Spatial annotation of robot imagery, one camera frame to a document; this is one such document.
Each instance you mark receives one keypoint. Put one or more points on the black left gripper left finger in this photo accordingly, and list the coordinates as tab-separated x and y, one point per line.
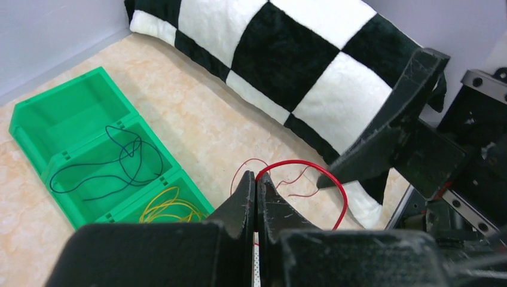
215	252

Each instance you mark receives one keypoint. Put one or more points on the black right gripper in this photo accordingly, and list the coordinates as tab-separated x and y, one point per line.
457	171

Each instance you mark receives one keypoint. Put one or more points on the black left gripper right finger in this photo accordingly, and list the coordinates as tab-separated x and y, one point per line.
294	252

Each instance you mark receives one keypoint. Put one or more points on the black white checkered pillow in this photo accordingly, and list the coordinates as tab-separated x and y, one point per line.
322	69

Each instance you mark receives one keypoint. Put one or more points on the green compartment bin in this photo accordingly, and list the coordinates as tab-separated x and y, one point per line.
99	159

